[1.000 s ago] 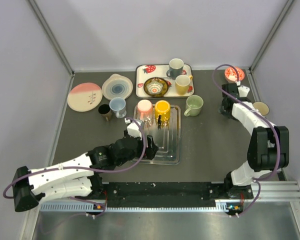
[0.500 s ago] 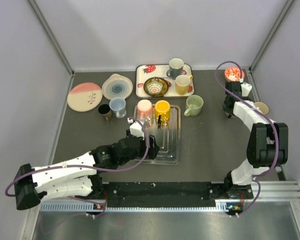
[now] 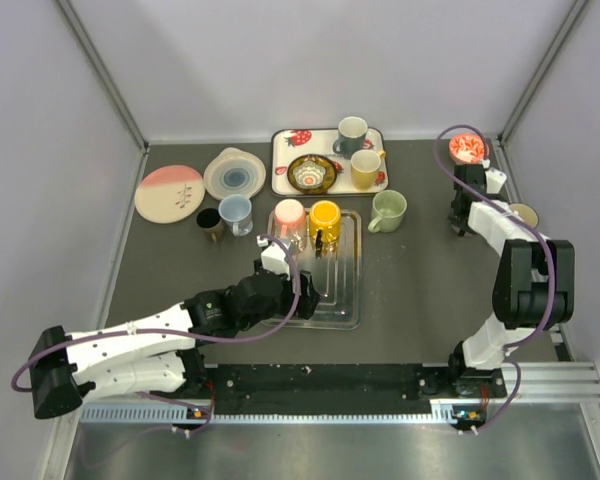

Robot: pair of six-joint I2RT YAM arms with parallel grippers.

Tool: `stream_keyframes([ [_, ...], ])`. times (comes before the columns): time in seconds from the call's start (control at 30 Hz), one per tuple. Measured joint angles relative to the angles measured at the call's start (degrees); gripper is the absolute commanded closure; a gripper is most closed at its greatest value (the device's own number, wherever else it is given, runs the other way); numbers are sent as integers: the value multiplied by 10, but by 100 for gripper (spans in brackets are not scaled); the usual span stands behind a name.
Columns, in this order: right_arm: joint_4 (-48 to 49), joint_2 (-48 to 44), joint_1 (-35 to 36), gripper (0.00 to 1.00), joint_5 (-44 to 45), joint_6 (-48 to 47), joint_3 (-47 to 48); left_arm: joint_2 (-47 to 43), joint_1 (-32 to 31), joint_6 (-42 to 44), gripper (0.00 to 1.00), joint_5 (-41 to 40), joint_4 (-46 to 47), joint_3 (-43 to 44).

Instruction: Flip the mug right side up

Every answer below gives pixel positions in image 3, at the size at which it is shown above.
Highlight silver metal tray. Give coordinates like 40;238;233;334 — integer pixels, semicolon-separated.
268;209;362;330

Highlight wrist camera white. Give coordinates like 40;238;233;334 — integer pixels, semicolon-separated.
481;159;508;194
256;235;291;277

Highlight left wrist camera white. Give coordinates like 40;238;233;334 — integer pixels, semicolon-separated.
256;235;291;277

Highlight slotted cable duct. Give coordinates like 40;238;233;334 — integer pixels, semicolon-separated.
80;403;484;426

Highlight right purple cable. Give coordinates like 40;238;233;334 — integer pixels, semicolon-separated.
433;123;561;435

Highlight dark grey-blue mug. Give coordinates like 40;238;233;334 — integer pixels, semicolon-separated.
332;116;368;158

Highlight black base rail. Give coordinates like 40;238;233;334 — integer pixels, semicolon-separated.
199;362;461;416

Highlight mustard yellow mug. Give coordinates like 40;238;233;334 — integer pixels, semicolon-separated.
351;150;386;190

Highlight pink and white mug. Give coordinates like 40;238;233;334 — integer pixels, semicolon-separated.
274;199;307;248

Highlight floral patterned small bowl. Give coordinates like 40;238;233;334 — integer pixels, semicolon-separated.
287;154;338;195

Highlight black and gold cup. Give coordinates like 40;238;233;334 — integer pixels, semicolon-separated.
196;208;225;242

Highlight strawberry pattern white tray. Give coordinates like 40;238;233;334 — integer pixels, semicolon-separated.
271;128;389;197

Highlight yellow and black mug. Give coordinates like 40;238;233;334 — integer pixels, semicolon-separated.
309;200;341;258

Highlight red patterned small bowl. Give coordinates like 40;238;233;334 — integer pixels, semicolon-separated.
448;133;489;164

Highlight blue ringed cream plate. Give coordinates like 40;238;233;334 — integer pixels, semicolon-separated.
203;147;266;201

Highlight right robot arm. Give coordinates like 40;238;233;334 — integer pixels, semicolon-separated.
446;164;575;396

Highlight pink and cream plate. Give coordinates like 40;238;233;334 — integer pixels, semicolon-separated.
134;165;206;224

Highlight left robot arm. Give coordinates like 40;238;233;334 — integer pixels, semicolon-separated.
28;268;320;419

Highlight cream mug black handle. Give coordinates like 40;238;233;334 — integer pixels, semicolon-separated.
509;203;539;228

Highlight light blue mug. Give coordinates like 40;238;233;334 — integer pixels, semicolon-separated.
218;194;253;237

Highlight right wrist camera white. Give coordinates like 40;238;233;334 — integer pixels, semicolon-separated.
481;159;508;194

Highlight purple cable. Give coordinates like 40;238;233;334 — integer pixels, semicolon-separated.
10;235;301;394
433;123;561;435

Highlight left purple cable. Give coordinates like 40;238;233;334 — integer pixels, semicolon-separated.
10;235;301;394

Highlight light green mug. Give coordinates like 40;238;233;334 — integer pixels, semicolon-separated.
368;190;408;233

